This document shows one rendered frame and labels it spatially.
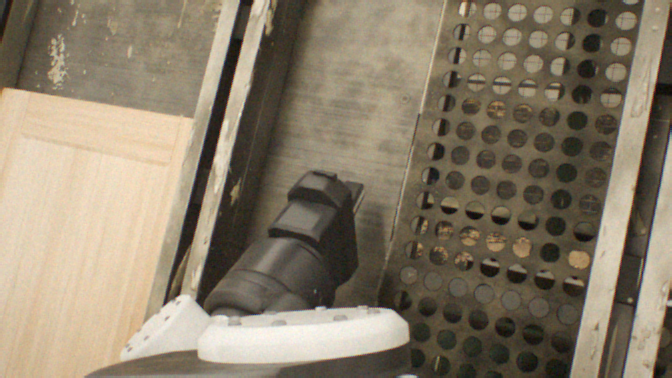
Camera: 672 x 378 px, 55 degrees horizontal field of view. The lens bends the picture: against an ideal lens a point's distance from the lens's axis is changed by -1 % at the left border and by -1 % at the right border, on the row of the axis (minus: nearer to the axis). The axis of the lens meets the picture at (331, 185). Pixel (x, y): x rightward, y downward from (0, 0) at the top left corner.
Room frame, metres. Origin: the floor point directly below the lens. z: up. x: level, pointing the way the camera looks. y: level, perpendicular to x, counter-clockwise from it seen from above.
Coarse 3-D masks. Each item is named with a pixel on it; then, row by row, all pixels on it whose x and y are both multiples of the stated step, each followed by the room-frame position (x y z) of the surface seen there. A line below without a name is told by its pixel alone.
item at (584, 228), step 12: (432, 204) 1.62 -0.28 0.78; (444, 204) 1.61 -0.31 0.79; (456, 204) 1.61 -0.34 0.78; (480, 204) 1.61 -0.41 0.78; (480, 216) 1.63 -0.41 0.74; (492, 216) 1.54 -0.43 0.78; (504, 216) 1.54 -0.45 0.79; (528, 216) 1.54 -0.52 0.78; (528, 228) 1.57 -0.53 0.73; (576, 228) 1.47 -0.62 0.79; (588, 228) 1.47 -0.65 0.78; (588, 240) 1.50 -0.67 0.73
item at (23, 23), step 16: (16, 0) 0.93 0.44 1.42; (32, 0) 0.95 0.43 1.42; (16, 16) 0.93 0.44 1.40; (32, 16) 0.95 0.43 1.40; (16, 32) 0.92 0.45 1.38; (0, 48) 0.90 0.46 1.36; (16, 48) 0.92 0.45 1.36; (0, 64) 0.89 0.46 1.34; (16, 64) 0.91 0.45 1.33; (0, 80) 0.89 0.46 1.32; (16, 80) 0.91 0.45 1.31; (0, 96) 0.88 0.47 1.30
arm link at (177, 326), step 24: (216, 288) 0.44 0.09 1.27; (240, 288) 0.42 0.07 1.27; (264, 288) 0.42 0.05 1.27; (288, 288) 0.43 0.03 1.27; (168, 312) 0.39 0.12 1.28; (192, 312) 0.38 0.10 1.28; (216, 312) 0.42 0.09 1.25; (240, 312) 0.41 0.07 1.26; (264, 312) 0.39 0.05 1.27; (144, 336) 0.37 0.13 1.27; (168, 336) 0.36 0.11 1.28; (192, 336) 0.37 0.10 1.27
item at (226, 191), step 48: (240, 0) 0.73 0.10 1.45; (288, 0) 0.75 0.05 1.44; (240, 48) 0.73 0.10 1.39; (288, 48) 0.75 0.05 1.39; (240, 96) 0.67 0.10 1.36; (192, 144) 0.66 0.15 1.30; (240, 144) 0.65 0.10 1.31; (192, 192) 0.63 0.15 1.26; (240, 192) 0.65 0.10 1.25; (192, 240) 0.63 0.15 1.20; (240, 240) 0.64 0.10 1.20; (192, 288) 0.57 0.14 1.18
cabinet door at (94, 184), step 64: (0, 128) 0.85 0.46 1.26; (64, 128) 0.81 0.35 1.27; (128, 128) 0.77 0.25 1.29; (0, 192) 0.80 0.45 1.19; (64, 192) 0.76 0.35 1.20; (128, 192) 0.73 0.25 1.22; (0, 256) 0.75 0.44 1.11; (64, 256) 0.71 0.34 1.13; (128, 256) 0.68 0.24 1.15; (0, 320) 0.70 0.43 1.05; (64, 320) 0.67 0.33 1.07; (128, 320) 0.64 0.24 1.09
